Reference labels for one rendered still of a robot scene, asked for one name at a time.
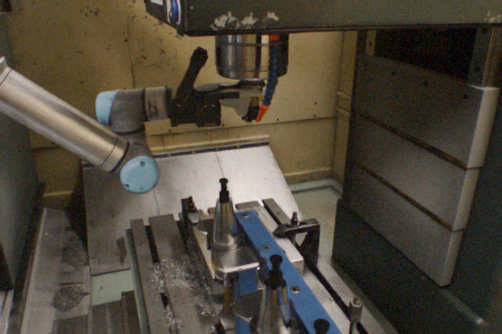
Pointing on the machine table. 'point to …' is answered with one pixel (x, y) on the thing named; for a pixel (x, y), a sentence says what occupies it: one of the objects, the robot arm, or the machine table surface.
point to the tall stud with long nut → (354, 314)
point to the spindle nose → (248, 56)
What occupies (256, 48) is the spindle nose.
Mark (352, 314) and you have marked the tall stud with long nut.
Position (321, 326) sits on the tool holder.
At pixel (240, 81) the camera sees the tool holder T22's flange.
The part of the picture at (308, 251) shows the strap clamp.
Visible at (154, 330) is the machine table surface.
